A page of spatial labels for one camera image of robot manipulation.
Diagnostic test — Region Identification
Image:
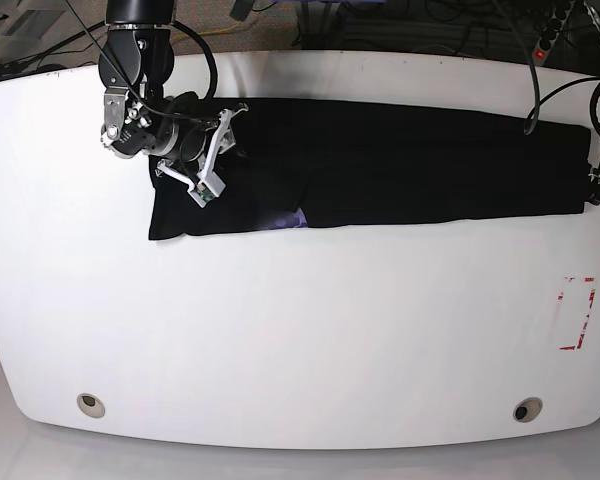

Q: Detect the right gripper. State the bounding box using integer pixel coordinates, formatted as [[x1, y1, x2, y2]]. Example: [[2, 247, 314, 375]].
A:
[[101, 87, 238, 173]]

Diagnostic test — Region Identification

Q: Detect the black T-shirt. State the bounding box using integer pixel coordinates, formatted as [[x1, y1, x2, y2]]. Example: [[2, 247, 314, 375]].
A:
[[149, 98, 591, 241]]

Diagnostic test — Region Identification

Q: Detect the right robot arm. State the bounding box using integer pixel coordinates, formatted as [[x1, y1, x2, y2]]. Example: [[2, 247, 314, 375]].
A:
[[98, 1, 220, 178]]

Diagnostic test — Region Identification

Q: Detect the red tape rectangle marking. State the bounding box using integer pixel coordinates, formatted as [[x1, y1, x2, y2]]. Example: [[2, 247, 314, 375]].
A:
[[554, 277, 597, 351]]

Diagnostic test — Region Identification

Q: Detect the right table grommet hole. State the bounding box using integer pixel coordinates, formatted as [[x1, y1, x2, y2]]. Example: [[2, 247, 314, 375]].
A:
[[513, 397, 543, 423]]

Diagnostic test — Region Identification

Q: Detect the table grommet hole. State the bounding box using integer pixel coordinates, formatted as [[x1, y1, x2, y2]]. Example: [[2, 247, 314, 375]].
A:
[[513, 397, 543, 423], [77, 393, 106, 419]]

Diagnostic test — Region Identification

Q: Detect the left table grommet hole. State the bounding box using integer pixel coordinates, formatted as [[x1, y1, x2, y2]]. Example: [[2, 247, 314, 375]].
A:
[[77, 393, 106, 419]]

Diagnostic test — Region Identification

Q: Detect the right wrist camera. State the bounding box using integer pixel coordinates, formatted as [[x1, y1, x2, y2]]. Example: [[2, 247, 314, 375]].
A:
[[187, 180, 226, 208]]

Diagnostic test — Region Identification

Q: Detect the yellow cable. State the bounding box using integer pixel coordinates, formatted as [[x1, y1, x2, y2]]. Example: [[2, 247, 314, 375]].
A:
[[172, 17, 246, 46]]

